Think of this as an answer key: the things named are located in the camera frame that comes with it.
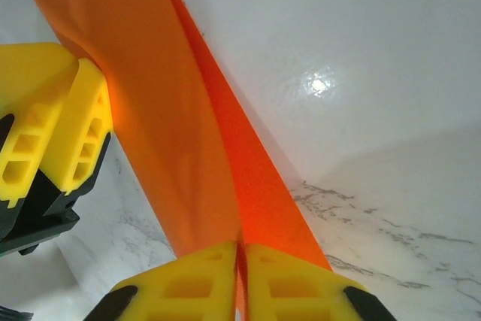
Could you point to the orange paper sheet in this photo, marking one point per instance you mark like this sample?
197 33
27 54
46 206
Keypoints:
158 110

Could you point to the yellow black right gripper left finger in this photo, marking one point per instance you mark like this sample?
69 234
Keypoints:
188 283

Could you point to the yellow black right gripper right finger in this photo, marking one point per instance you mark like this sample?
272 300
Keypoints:
293 287

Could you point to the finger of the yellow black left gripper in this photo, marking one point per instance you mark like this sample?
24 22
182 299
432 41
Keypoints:
34 84
88 110

